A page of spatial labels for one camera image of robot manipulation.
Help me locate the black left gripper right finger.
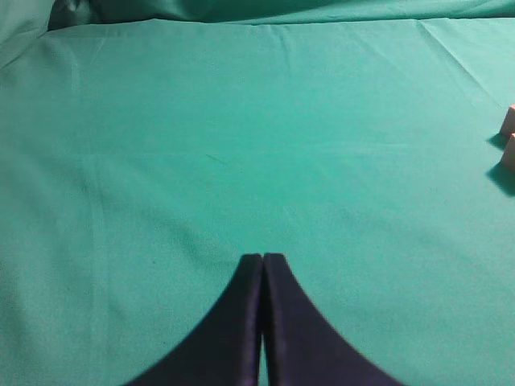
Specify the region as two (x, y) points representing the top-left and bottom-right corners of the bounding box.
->
(262, 253), (400, 385)

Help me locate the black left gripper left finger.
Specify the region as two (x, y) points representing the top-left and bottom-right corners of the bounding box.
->
(128, 254), (263, 385)

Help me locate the pink cube placed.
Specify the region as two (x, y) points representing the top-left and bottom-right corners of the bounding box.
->
(501, 133), (515, 172)
(500, 104), (515, 137)

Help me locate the green cloth backdrop and cover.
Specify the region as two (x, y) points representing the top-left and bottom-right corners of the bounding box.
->
(1, 1), (514, 385)

